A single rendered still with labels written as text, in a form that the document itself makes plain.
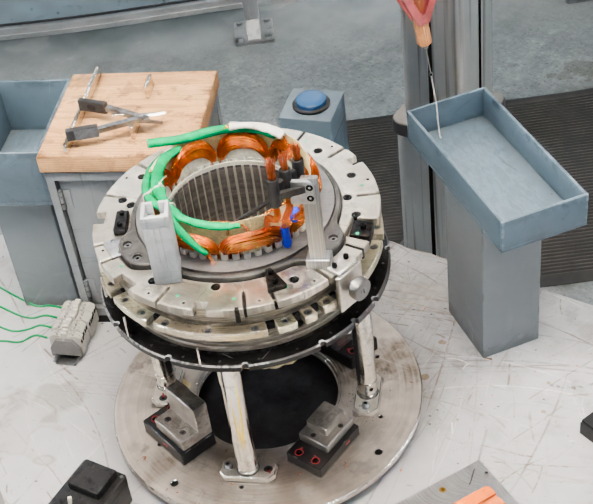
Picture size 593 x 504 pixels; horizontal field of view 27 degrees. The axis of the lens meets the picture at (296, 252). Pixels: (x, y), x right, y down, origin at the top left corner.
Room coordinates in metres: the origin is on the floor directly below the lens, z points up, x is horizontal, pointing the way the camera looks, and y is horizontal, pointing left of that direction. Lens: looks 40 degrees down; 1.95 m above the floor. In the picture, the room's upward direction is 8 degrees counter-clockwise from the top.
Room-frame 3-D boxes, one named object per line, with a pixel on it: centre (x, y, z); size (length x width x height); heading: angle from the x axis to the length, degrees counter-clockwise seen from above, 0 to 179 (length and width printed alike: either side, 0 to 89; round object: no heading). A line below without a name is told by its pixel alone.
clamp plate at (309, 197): (0.98, -0.01, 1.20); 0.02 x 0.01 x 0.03; 76
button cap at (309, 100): (1.37, -0.05, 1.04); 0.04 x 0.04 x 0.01
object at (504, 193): (1.18, -0.24, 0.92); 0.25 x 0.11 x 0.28; 16
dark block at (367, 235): (1.03, -0.07, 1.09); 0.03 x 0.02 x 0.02; 161
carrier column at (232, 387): (0.97, 0.09, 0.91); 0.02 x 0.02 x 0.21
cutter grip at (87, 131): (1.30, 0.24, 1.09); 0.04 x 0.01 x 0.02; 94
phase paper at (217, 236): (1.01, 0.08, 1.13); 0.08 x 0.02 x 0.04; 84
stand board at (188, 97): (1.36, 0.19, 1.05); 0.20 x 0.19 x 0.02; 79
